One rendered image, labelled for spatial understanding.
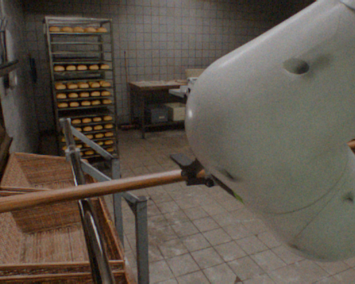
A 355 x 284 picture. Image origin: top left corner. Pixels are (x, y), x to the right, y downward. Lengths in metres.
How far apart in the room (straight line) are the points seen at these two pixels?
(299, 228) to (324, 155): 0.07
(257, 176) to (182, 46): 5.89
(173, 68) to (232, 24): 1.58
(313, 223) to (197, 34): 6.02
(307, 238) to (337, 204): 0.04
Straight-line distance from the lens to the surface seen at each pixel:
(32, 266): 1.13
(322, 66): 0.19
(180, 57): 6.06
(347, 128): 0.21
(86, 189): 0.64
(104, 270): 0.47
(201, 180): 0.51
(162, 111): 5.28
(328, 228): 0.27
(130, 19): 5.76
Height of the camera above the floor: 1.48
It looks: 17 degrees down
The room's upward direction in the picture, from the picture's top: straight up
